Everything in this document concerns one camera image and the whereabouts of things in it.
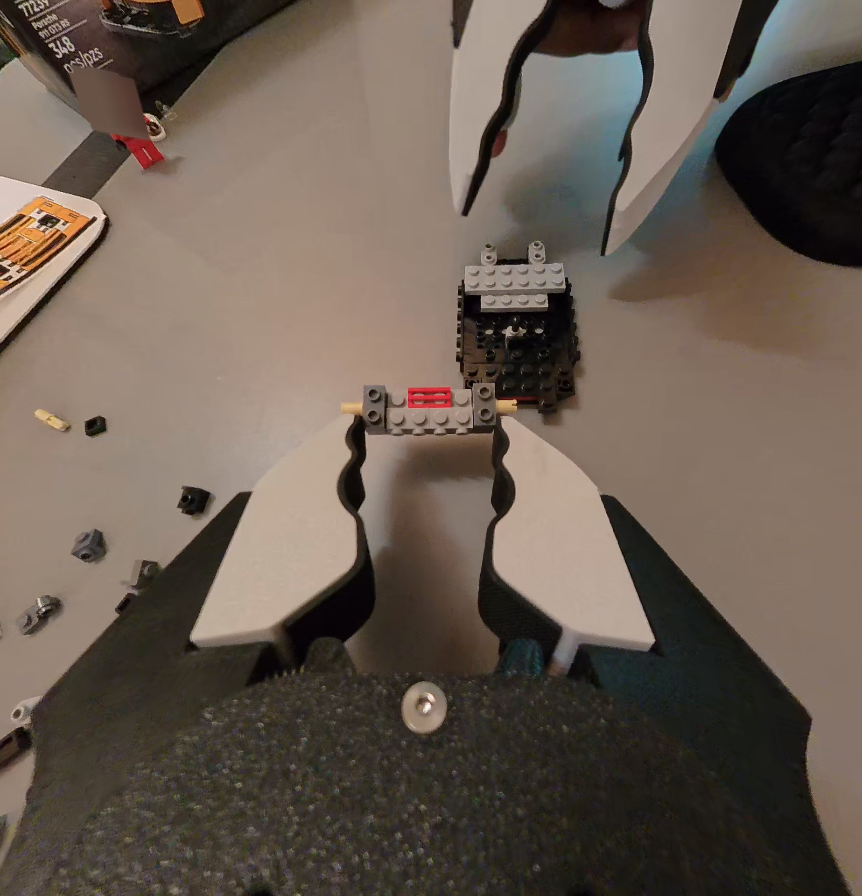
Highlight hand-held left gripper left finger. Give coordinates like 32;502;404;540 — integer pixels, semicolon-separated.
189;419;375;648

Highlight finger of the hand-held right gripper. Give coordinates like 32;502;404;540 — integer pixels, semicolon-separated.
448;0;552;218
600;0;744;258

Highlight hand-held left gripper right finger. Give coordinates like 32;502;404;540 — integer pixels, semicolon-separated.
477;420;657;674

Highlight grey axle brick assembly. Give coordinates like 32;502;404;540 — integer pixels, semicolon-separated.
340;382;519;439

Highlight black brick chassis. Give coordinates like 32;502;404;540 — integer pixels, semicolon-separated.
457;240;583;415

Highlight scattered small brick pieces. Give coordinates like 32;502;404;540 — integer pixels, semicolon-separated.
0;484;212;774

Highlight black toy car box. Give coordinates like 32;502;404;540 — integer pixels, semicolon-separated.
0;0;302;119

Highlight red toy minifigure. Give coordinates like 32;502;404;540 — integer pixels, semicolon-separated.
111;132;167;170

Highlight orange sticker sheet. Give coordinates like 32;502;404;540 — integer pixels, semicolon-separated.
0;170;111;366

